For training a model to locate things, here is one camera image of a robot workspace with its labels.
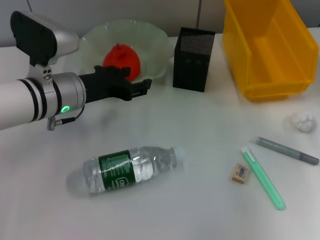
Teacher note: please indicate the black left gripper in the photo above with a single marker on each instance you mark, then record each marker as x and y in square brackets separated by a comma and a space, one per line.
[105, 85]

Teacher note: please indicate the orange ribbed fruit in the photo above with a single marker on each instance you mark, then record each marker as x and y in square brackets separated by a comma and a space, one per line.
[122, 57]

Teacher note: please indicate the clear green-label water bottle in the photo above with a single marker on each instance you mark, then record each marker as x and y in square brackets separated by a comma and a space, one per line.
[120, 170]

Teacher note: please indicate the white paper ball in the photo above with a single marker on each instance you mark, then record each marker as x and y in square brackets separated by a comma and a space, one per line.
[303, 121]

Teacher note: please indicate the green glass fruit plate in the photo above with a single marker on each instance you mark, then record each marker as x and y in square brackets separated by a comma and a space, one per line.
[150, 40]

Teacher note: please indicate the black mesh pen holder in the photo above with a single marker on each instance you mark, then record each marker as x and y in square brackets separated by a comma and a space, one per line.
[192, 65]

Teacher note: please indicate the beige eraser with barcode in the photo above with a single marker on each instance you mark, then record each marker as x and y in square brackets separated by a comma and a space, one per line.
[240, 173]

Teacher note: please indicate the grey marker pen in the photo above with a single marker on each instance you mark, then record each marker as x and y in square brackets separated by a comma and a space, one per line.
[280, 147]

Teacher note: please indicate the green pen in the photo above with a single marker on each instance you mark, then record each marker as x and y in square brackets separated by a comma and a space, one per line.
[262, 177]

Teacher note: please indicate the yellow plastic storage bin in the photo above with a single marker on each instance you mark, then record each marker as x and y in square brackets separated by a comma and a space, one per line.
[275, 62]

